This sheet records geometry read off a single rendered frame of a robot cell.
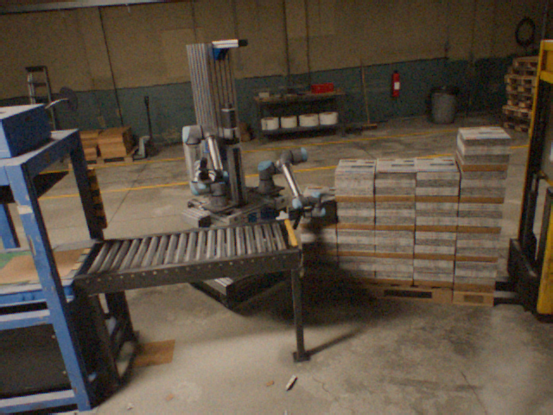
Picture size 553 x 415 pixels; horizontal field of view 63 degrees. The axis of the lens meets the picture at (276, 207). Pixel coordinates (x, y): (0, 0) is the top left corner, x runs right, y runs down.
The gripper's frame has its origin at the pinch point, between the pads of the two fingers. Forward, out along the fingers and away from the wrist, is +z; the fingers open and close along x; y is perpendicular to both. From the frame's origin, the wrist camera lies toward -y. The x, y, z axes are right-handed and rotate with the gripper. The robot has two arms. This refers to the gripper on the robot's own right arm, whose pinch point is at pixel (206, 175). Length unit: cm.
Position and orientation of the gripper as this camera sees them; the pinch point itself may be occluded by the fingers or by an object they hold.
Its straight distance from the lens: 292.3
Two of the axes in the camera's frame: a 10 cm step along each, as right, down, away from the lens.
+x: -9.6, 0.4, -2.8
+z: 2.8, 3.2, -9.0
